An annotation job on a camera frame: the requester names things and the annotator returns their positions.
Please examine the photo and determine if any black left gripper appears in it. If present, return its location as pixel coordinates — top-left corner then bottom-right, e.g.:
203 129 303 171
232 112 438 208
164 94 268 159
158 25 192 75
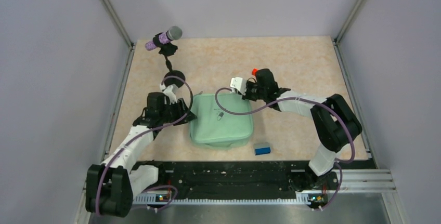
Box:
160 98 197 126

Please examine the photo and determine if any green plastic medicine box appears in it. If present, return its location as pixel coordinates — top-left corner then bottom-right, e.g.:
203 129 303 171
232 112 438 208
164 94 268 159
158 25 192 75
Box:
189 94 254 150

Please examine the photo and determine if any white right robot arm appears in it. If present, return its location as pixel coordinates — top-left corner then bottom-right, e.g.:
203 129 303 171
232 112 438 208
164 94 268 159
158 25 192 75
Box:
230 69 362 189

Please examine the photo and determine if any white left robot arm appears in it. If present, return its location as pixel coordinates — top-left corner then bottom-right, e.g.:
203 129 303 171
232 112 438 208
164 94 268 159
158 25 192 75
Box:
85 92 196 217

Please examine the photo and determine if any blue grey small box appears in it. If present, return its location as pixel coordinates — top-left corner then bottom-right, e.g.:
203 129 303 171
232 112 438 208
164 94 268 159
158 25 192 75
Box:
253 142 271 156

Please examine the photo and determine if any black microphone stand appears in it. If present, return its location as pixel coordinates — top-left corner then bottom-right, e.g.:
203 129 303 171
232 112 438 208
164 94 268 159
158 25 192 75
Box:
159 43 186 88

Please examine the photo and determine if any purple grey microphone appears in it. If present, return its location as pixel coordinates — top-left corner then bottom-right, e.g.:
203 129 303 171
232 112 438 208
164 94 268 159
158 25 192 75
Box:
145 26 183 51

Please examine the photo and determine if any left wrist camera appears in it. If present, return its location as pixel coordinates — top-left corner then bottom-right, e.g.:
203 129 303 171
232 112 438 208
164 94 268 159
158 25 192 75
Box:
160 84 178 104

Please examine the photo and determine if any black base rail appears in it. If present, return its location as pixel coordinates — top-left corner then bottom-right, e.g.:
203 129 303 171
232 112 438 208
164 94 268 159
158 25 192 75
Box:
133 161 338 200

